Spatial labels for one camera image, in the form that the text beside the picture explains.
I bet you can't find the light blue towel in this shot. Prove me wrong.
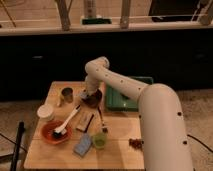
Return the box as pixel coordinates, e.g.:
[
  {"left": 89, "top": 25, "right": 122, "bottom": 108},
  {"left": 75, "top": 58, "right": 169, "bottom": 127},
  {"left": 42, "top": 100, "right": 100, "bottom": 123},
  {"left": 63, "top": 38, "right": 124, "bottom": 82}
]
[{"left": 79, "top": 91, "right": 89, "bottom": 99}]

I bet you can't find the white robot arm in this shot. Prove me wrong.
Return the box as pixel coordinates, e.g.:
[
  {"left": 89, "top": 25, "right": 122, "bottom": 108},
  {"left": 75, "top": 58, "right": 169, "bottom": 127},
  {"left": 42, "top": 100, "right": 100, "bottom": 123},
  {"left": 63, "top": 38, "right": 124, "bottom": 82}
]
[{"left": 85, "top": 57, "right": 194, "bottom": 171}]

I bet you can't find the purple bowl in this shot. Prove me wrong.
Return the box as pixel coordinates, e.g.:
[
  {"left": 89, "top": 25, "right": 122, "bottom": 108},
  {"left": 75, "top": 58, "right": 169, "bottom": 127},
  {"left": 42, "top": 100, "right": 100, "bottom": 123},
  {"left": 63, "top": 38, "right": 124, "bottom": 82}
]
[{"left": 82, "top": 90, "right": 102, "bottom": 108}]

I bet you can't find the orange bowl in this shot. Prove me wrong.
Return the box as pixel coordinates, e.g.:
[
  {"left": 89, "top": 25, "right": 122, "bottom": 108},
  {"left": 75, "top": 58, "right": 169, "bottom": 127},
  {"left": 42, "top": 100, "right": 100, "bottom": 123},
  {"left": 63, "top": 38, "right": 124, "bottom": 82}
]
[{"left": 40, "top": 120, "right": 72, "bottom": 145}]

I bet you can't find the green plastic tray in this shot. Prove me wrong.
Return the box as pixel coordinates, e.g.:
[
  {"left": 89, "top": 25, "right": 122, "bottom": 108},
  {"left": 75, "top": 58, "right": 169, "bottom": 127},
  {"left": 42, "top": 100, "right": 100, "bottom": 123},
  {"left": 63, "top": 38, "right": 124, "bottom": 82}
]
[{"left": 104, "top": 76, "right": 154, "bottom": 113}]

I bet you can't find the metal cup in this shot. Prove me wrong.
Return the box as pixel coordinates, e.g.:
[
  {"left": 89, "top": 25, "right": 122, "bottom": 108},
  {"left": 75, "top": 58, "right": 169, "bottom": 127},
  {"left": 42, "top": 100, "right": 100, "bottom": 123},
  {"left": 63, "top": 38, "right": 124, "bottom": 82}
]
[{"left": 61, "top": 87, "right": 73, "bottom": 103}]

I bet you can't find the metal fork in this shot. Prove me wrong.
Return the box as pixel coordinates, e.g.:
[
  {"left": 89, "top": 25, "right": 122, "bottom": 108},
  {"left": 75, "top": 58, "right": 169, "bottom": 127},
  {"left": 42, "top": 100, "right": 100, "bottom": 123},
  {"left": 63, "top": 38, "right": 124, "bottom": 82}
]
[{"left": 98, "top": 107, "right": 108, "bottom": 133}]

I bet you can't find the green small cup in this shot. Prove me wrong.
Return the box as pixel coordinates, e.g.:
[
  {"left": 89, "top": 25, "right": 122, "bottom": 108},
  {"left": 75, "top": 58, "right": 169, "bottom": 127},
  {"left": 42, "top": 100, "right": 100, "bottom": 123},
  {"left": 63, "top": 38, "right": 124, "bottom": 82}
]
[{"left": 92, "top": 132, "right": 107, "bottom": 149}]

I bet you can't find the brown dried scraps pile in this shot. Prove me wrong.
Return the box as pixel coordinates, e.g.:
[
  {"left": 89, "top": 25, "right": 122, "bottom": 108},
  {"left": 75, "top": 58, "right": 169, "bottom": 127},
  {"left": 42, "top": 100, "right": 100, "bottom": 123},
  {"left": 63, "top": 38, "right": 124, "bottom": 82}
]
[{"left": 129, "top": 138, "right": 142, "bottom": 150}]

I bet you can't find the white lidded cup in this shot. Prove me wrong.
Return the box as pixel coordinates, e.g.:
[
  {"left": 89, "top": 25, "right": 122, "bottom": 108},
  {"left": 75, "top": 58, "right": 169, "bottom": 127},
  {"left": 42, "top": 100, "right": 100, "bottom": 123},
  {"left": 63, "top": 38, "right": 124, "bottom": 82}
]
[{"left": 37, "top": 104, "right": 54, "bottom": 121}]

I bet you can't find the green base stand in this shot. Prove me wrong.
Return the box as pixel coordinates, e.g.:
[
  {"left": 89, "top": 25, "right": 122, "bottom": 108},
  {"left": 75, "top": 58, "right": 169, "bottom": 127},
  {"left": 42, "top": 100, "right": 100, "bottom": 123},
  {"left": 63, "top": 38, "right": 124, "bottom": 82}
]
[{"left": 82, "top": 18, "right": 112, "bottom": 25}]

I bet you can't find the blue sponge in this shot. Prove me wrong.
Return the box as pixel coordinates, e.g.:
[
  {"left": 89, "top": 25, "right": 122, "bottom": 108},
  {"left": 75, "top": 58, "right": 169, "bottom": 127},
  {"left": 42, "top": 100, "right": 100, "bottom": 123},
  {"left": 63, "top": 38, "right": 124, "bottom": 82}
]
[{"left": 74, "top": 133, "right": 92, "bottom": 157}]

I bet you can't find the black pole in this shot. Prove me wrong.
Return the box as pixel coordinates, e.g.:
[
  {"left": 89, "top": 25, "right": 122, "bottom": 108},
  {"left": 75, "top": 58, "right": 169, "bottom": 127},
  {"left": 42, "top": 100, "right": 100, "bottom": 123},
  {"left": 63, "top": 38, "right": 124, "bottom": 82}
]
[{"left": 10, "top": 122, "right": 25, "bottom": 171}]

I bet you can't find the white handled brush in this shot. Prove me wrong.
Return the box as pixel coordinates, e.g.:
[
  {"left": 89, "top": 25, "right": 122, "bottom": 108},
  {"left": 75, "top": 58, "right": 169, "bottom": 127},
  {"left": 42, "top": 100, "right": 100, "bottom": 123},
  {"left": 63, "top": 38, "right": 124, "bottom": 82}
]
[{"left": 53, "top": 105, "right": 81, "bottom": 138}]

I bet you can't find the black cable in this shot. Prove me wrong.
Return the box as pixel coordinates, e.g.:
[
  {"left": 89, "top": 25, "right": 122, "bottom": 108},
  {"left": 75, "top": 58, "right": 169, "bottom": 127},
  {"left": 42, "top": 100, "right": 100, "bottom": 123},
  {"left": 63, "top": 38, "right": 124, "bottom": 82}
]
[{"left": 187, "top": 133, "right": 213, "bottom": 154}]

